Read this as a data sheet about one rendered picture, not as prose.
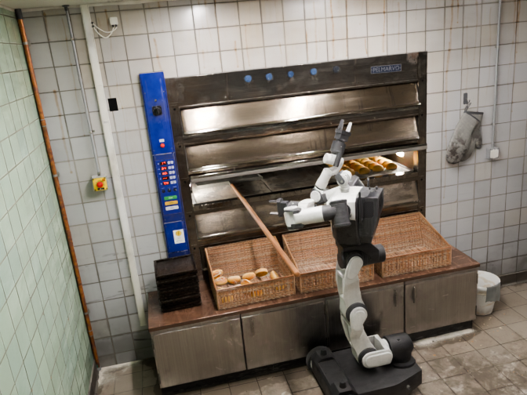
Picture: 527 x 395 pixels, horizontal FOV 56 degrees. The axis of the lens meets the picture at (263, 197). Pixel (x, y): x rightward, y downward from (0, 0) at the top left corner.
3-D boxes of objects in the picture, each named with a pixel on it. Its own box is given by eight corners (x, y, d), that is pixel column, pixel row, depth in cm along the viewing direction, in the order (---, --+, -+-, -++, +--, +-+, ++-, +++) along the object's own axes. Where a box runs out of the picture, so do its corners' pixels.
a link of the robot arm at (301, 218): (285, 233, 276) (325, 226, 270) (281, 210, 275) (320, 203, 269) (289, 228, 287) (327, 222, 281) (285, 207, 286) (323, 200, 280)
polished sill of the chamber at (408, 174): (193, 208, 368) (192, 204, 367) (414, 175, 401) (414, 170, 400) (194, 211, 362) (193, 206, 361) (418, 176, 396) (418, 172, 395)
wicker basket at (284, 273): (207, 280, 378) (203, 247, 370) (278, 266, 390) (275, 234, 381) (217, 311, 333) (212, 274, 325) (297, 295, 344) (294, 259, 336)
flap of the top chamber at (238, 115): (183, 135, 345) (179, 107, 346) (417, 106, 378) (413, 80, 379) (184, 134, 340) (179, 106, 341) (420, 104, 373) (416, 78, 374)
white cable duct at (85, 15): (140, 325, 378) (79, 4, 309) (147, 324, 379) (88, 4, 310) (140, 326, 377) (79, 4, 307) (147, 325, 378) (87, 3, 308)
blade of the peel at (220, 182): (263, 179, 414) (262, 175, 414) (197, 189, 403) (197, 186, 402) (252, 169, 448) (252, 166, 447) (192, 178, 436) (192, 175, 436)
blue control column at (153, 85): (172, 257, 570) (141, 65, 505) (186, 255, 573) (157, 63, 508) (183, 353, 390) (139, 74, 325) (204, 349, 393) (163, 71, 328)
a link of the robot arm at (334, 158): (341, 149, 321) (336, 165, 323) (326, 144, 318) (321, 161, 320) (348, 151, 311) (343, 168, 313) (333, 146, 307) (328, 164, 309)
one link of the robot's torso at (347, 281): (358, 309, 325) (356, 244, 310) (369, 324, 308) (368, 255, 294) (336, 314, 322) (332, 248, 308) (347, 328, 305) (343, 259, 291)
